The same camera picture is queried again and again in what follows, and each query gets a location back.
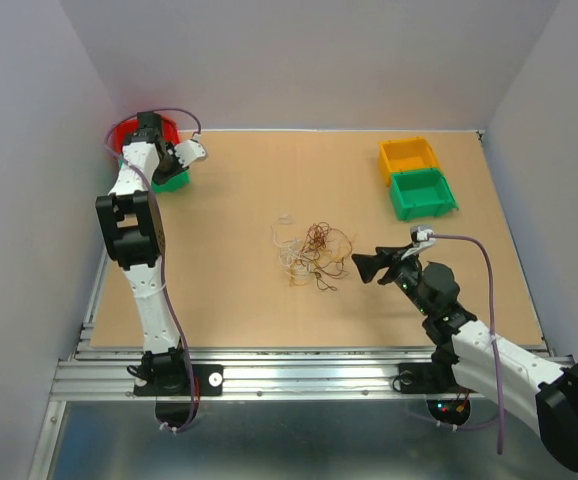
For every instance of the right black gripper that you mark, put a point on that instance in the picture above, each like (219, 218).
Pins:
(367, 264)

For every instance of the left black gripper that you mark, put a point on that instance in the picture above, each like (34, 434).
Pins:
(158, 178)

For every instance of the green plastic bin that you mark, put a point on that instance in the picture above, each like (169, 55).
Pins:
(169, 180)
(421, 193)

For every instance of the red plastic bin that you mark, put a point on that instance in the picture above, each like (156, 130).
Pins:
(169, 129)

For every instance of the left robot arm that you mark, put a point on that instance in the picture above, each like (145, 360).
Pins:
(133, 234)

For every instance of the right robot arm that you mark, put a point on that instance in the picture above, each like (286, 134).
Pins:
(541, 393)

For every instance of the yellow plastic bin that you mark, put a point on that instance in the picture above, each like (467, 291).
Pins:
(403, 155)

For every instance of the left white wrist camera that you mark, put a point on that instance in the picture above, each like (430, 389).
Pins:
(190, 151)

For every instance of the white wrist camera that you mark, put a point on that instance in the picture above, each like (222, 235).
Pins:
(422, 238)
(190, 151)

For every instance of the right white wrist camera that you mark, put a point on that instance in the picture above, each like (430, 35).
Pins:
(422, 238)

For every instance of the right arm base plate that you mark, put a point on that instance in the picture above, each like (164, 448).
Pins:
(425, 378)

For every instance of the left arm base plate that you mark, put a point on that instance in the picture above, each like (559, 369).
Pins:
(208, 380)

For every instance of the aluminium frame rail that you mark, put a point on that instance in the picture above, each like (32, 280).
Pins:
(259, 278)

